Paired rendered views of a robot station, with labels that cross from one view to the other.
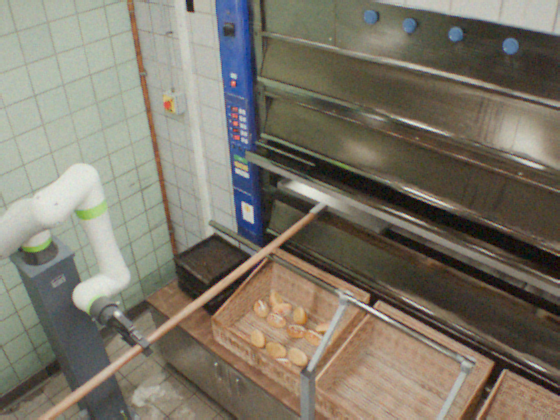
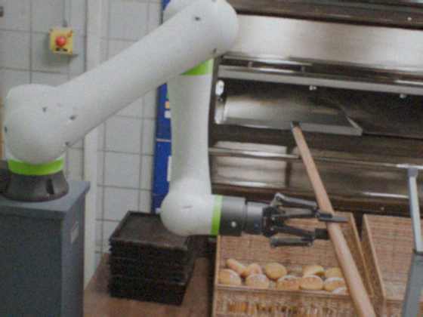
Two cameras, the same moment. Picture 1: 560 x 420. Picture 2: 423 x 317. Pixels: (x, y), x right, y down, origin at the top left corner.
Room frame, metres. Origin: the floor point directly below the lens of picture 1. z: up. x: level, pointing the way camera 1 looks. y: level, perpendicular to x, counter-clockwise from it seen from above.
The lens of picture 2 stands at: (0.46, 1.48, 1.67)
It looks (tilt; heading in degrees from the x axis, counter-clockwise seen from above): 15 degrees down; 316
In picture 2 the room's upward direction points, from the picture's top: 5 degrees clockwise
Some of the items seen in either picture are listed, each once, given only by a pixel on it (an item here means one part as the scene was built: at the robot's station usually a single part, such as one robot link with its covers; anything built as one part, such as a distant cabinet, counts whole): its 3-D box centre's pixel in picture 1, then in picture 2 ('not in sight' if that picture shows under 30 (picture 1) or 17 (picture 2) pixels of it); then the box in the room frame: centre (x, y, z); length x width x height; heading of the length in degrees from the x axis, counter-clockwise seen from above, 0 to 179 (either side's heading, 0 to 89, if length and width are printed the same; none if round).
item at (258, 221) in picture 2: (116, 321); (264, 220); (1.28, 0.57, 1.18); 0.09 x 0.07 x 0.08; 46
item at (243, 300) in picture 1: (289, 318); (288, 263); (1.69, -0.05, 0.72); 0.56 x 0.49 x 0.28; 48
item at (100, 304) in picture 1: (105, 310); (233, 216); (1.33, 0.62, 1.18); 0.12 x 0.06 x 0.09; 136
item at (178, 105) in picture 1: (174, 101); (64, 40); (2.49, 0.47, 1.46); 0.10 x 0.07 x 0.10; 46
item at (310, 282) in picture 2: (314, 336); (310, 281); (1.65, -0.16, 0.62); 0.10 x 0.07 x 0.06; 46
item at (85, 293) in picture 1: (91, 296); (190, 210); (1.40, 0.69, 1.18); 0.14 x 0.13 x 0.11; 46
